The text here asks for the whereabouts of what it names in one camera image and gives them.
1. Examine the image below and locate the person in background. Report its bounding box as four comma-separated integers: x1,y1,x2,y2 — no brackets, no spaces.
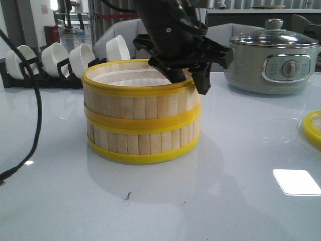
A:
70,0,85,31

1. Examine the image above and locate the black bowl rack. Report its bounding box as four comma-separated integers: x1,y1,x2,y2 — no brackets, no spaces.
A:
0,57,107,89

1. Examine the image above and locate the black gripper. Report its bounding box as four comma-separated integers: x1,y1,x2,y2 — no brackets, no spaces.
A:
133,20,233,95

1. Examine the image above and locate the grey electric cooking pot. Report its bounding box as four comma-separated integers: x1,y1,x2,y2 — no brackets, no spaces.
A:
225,44,320,95

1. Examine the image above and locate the white bowl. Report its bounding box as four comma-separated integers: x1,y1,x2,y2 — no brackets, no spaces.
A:
69,43,96,78
105,35,130,62
5,45,36,80
41,42,69,78

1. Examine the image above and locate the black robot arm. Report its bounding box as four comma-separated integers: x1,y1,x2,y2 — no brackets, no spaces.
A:
133,1,233,95

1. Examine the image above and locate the glass pot lid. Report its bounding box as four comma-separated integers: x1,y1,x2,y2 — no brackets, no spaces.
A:
230,19,318,48

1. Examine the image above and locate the bamboo steamer drawer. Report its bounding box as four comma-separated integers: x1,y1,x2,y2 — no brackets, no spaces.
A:
85,109,201,164
81,59,203,133

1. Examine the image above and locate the left grey chair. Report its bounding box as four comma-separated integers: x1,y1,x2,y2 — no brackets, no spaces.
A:
93,19,150,59

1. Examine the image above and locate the grey chair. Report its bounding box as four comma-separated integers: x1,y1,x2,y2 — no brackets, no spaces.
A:
207,23,265,73
93,19,150,59

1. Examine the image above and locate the red bin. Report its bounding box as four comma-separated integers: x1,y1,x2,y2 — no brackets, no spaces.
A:
44,25,60,47

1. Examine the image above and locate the black cable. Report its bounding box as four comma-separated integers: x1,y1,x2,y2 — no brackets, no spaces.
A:
0,28,43,186

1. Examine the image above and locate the right grey chair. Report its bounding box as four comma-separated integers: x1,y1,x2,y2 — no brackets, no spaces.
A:
207,23,265,73

